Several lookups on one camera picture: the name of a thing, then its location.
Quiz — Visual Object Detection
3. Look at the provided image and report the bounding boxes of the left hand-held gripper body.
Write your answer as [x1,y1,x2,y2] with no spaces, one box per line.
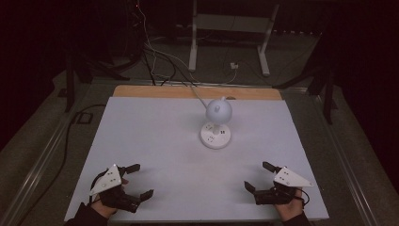
[88,163,142,214]

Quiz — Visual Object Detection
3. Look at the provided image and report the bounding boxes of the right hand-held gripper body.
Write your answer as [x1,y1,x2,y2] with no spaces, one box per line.
[253,166,314,206]

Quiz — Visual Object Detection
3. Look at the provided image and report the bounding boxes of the person's right hand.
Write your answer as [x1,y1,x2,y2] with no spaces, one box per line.
[273,187,306,222]

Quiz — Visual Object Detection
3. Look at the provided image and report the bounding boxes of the person's left hand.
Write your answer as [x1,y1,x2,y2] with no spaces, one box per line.
[90,178,130,219]

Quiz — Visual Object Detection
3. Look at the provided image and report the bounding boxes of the white round desk lamp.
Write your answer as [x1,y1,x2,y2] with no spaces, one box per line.
[199,95,234,150]

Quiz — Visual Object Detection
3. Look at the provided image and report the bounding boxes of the black floor plate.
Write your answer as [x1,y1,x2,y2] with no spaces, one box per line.
[74,111,94,125]

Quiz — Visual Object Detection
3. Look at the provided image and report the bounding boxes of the wooden board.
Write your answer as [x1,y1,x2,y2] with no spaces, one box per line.
[112,84,283,102]

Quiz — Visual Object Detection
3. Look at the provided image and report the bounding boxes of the black tripod stand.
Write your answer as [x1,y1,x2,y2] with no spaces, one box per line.
[274,31,340,125]
[63,46,132,114]

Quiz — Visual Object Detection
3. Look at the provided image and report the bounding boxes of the white metal stand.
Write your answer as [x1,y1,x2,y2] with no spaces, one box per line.
[187,0,280,77]

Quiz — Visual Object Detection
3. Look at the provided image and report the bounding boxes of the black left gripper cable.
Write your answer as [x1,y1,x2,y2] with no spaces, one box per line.
[88,169,109,205]

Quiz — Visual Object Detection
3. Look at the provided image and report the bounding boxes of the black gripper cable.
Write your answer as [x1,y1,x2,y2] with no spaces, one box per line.
[295,187,311,209]
[88,169,109,205]

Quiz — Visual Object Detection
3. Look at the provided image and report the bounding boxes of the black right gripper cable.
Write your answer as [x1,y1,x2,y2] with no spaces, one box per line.
[295,187,311,209]

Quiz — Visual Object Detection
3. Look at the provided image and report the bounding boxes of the long black floor cable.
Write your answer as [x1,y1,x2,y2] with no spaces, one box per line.
[17,104,107,226]

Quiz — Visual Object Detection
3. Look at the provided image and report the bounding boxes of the aluminium frame rail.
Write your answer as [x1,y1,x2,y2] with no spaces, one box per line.
[309,89,382,226]
[0,79,95,226]

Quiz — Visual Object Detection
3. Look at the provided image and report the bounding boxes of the white lamp cable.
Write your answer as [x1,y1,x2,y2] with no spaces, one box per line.
[189,84,209,108]

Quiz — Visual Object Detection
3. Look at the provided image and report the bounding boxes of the black floor cable bundle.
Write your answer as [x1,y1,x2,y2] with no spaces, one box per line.
[141,41,197,88]

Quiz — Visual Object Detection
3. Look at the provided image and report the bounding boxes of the thin white floor cable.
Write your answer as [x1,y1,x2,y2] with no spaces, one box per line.
[136,0,172,79]

